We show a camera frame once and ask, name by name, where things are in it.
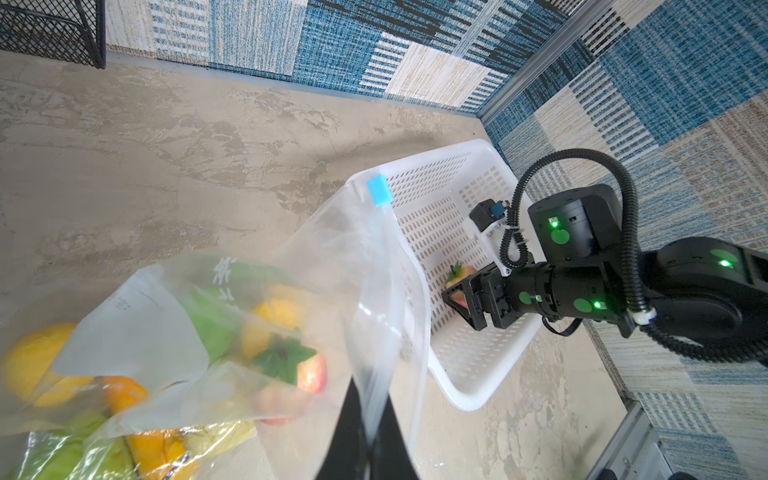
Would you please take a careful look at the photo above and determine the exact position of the green apple toy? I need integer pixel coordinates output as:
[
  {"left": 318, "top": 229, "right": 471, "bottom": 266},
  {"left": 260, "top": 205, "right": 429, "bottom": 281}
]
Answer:
[{"left": 9, "top": 412, "right": 137, "bottom": 479}]

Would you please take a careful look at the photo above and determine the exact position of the small yellow fruit toy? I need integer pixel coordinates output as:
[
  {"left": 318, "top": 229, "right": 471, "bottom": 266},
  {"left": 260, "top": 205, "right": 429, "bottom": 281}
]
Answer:
[{"left": 240, "top": 299, "right": 303, "bottom": 359}]

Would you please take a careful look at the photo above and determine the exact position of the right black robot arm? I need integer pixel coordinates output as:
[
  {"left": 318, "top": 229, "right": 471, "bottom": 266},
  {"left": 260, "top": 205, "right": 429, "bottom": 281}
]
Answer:
[{"left": 441, "top": 148, "right": 767, "bottom": 364}]

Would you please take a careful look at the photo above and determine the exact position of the orange carrot toy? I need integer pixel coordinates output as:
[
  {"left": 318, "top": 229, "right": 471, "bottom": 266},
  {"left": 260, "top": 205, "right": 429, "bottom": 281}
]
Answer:
[{"left": 103, "top": 376, "right": 196, "bottom": 479}]

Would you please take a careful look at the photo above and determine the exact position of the dark green lime toy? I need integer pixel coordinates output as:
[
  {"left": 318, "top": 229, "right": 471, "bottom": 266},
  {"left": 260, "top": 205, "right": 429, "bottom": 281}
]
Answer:
[{"left": 182, "top": 287, "right": 239, "bottom": 363}]

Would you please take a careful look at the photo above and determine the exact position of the red strawberry toy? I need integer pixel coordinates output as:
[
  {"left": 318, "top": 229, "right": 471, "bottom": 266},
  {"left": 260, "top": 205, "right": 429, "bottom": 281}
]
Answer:
[{"left": 251, "top": 335, "right": 328, "bottom": 395}]

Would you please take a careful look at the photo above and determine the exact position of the black wire shelf rack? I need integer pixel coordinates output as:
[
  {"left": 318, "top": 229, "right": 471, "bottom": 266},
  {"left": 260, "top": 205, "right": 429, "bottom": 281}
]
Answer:
[{"left": 1, "top": 0, "right": 106, "bottom": 69}]

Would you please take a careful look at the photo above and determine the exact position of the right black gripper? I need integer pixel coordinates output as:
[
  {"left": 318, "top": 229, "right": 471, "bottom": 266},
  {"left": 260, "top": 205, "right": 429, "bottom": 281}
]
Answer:
[{"left": 441, "top": 264, "right": 540, "bottom": 331}]

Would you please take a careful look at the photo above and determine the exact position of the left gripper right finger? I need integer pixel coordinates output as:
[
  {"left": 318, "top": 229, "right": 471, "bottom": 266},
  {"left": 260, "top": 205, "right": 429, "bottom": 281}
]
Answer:
[{"left": 369, "top": 398, "right": 419, "bottom": 480}]

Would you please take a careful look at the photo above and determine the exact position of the clear zip top bag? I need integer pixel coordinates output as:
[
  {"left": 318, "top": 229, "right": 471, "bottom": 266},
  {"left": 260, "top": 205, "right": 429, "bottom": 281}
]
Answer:
[{"left": 1, "top": 173, "right": 429, "bottom": 479}]

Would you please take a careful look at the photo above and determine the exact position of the white plastic basket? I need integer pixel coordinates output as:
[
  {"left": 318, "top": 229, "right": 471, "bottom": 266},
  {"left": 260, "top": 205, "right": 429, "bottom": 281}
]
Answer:
[{"left": 345, "top": 139, "right": 548, "bottom": 413}]

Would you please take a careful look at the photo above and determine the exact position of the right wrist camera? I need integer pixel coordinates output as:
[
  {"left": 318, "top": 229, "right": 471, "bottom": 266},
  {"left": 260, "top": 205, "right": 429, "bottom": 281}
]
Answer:
[{"left": 468, "top": 199, "right": 511, "bottom": 241}]

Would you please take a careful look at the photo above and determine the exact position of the yellow lemon toy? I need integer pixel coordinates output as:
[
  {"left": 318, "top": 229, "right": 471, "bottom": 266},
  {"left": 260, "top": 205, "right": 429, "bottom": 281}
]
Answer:
[{"left": 1, "top": 323, "right": 94, "bottom": 407}]

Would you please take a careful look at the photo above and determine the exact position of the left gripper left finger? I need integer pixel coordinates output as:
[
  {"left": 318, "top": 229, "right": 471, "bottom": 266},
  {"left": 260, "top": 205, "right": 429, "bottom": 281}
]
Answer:
[{"left": 315, "top": 380, "right": 368, "bottom": 480}]

